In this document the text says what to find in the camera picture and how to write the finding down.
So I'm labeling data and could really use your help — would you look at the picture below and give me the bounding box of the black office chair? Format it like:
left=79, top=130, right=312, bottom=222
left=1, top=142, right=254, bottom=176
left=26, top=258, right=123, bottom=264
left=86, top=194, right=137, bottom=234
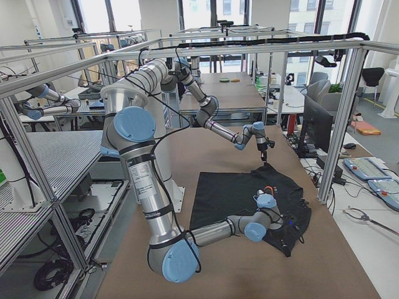
left=362, top=67, right=385, bottom=105

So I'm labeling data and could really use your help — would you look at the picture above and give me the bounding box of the black overhead cable conduit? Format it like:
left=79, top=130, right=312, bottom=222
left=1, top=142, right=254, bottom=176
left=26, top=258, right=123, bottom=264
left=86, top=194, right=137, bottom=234
left=174, top=31, right=371, bottom=50

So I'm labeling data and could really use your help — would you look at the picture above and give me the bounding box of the near teach pendant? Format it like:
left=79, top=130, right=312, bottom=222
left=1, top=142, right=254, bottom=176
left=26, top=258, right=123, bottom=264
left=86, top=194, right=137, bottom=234
left=368, top=179, right=399, bottom=211

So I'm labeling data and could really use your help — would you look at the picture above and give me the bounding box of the orange cushion on floor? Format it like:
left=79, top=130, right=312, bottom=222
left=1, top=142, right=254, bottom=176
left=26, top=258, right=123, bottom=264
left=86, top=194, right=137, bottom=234
left=351, top=121, right=382, bottom=135

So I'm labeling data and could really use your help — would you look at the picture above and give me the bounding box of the teach pendant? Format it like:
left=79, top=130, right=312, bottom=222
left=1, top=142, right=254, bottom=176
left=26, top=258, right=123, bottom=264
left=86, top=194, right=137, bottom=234
left=368, top=179, right=399, bottom=211
left=344, top=158, right=392, bottom=181

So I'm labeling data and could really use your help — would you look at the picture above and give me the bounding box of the black computer monitor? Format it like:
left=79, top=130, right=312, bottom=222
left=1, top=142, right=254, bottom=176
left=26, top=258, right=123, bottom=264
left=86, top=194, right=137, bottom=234
left=297, top=95, right=334, bottom=158

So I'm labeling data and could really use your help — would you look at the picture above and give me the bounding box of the far teach pendant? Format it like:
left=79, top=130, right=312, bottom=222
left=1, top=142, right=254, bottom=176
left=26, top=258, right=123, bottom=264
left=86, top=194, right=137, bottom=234
left=344, top=158, right=392, bottom=181

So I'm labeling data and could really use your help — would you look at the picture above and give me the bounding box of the grabber reaching tool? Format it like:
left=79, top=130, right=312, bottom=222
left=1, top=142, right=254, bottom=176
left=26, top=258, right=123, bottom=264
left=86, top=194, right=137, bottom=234
left=342, top=206, right=398, bottom=236

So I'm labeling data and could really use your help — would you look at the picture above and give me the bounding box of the black t-shirt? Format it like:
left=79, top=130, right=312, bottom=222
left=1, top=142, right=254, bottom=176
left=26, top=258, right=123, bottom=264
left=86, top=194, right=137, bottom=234
left=190, top=164, right=311, bottom=257

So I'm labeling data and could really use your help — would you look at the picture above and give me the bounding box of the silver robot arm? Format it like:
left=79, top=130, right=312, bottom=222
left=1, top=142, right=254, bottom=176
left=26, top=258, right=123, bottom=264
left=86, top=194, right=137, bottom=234
left=101, top=59, right=303, bottom=283
left=161, top=58, right=275, bottom=162

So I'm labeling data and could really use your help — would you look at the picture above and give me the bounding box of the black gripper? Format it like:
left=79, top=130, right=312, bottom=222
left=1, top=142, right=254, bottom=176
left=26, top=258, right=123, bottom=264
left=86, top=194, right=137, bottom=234
left=256, top=137, right=275, bottom=163
left=268, top=215, right=300, bottom=246

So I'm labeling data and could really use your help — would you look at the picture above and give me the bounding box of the aluminium cell frame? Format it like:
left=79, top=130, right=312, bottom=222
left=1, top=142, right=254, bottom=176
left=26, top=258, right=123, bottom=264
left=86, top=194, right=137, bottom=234
left=0, top=29, right=372, bottom=272

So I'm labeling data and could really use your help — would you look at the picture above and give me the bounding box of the striped metal work table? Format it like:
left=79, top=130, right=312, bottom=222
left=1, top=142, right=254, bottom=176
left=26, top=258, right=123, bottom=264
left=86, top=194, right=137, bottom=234
left=1, top=131, right=102, bottom=213

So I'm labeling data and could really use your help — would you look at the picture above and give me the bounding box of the black computer mouse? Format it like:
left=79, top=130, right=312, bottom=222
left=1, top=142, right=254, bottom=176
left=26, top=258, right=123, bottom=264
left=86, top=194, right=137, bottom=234
left=343, top=143, right=357, bottom=150

